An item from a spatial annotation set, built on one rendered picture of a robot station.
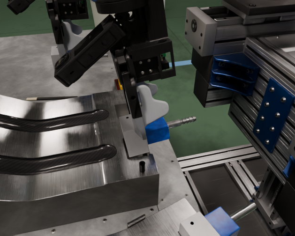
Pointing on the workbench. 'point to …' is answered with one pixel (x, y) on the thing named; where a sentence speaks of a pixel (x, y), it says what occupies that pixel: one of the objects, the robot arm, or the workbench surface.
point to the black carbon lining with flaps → (55, 160)
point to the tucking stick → (49, 98)
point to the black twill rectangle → (136, 220)
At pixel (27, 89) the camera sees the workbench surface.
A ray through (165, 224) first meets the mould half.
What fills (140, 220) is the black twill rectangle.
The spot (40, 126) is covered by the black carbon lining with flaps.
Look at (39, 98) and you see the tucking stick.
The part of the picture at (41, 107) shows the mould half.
